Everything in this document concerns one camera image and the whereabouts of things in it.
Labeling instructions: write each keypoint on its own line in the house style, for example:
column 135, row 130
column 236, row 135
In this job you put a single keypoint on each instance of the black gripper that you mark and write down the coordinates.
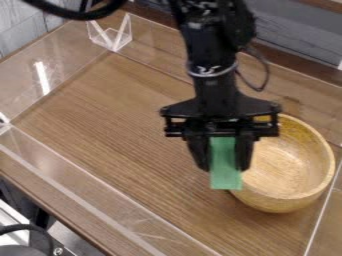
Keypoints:
column 221, row 112

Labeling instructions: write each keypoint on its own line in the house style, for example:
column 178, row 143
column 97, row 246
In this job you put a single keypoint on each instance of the green rectangular block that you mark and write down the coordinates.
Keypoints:
column 225, row 174

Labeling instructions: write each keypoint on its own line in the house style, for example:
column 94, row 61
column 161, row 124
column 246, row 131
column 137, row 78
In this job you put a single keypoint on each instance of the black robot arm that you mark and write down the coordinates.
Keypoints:
column 218, row 28

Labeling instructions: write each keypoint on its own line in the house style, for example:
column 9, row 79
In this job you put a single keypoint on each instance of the brown wooden bowl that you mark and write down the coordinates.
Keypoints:
column 292, row 170

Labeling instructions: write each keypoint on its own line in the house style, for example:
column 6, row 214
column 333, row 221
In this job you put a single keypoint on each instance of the clear acrylic tray wall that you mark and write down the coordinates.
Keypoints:
column 85, row 151

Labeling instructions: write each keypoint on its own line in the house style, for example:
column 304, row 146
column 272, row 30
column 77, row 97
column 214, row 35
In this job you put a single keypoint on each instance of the black metal bracket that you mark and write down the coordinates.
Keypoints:
column 46, row 243

